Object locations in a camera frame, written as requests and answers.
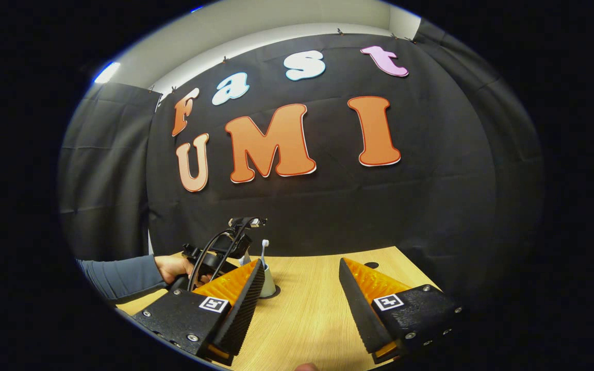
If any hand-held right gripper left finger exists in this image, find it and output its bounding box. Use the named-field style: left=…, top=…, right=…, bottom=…
left=132, top=259, right=266, bottom=367

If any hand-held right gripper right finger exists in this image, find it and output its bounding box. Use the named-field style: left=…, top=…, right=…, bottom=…
left=339, top=258, right=463, bottom=364

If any blue cup with wooden handle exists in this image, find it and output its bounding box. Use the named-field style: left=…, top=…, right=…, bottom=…
left=240, top=258, right=277, bottom=298

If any wooden desktop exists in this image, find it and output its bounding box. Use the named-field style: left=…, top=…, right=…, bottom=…
left=117, top=246, right=439, bottom=371

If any black backdrop cloth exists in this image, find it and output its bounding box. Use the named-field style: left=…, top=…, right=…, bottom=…
left=59, top=20, right=544, bottom=289

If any ceiling light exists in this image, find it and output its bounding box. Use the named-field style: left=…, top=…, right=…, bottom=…
left=94, top=61, right=121, bottom=84

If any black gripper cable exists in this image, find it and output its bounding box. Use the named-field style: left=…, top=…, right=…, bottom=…
left=188, top=219, right=256, bottom=292

